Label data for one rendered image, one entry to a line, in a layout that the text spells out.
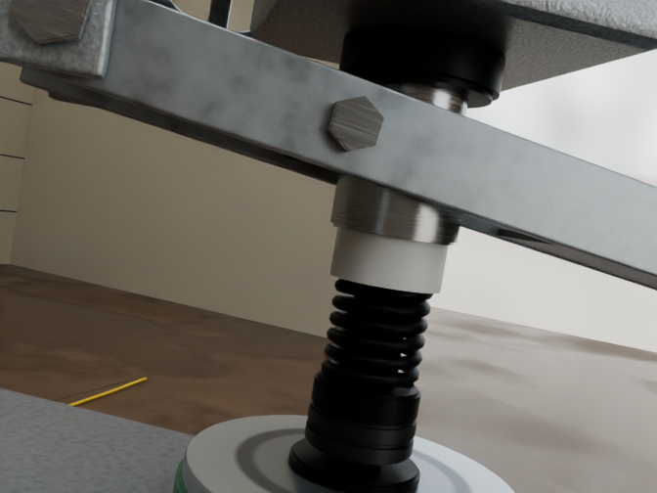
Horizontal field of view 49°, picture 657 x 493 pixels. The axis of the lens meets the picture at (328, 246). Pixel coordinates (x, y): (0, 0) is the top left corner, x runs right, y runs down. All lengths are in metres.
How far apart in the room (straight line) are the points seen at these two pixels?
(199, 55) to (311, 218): 5.31
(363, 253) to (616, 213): 0.15
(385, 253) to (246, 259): 5.49
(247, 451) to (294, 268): 5.26
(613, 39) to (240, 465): 0.32
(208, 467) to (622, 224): 0.28
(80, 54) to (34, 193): 6.85
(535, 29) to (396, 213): 0.12
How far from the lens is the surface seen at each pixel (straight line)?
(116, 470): 0.52
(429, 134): 0.39
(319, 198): 5.65
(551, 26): 0.39
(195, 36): 0.38
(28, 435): 0.57
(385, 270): 0.42
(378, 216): 0.41
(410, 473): 0.47
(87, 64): 0.35
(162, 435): 0.59
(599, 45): 0.41
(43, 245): 7.10
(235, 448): 0.48
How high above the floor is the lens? 1.00
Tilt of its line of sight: 3 degrees down
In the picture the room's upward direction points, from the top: 9 degrees clockwise
